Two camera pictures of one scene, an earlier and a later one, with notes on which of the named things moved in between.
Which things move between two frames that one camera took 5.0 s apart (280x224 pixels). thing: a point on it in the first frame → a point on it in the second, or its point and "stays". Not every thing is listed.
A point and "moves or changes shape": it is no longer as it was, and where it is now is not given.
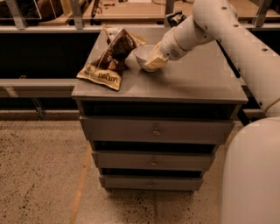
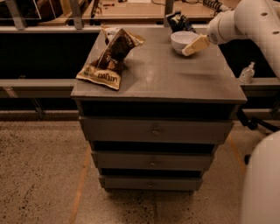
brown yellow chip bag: x=108 y=70 stays
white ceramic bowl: x=143 y=53 moves or changes shape
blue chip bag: x=176 y=18 stays
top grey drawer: x=159 y=130 stays
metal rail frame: x=37 y=87 stays
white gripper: x=171 y=47 → x=215 y=35
